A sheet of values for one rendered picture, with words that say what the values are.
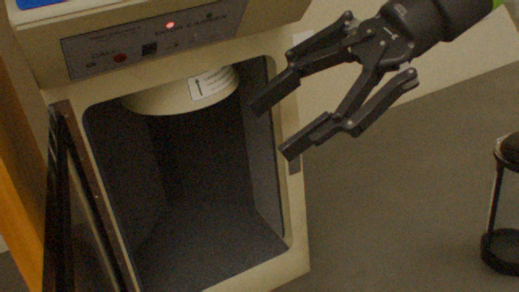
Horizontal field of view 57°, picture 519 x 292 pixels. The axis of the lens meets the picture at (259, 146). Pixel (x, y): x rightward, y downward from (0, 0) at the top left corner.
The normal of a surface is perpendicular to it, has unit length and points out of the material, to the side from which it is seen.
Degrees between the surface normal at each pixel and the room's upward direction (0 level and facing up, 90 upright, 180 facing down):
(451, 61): 90
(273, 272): 90
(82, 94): 90
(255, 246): 0
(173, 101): 66
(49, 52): 135
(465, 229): 0
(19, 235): 90
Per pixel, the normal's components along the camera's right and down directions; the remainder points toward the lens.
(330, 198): -0.11, -0.85
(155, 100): -0.28, 0.14
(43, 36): 0.40, 0.90
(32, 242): 0.46, 0.43
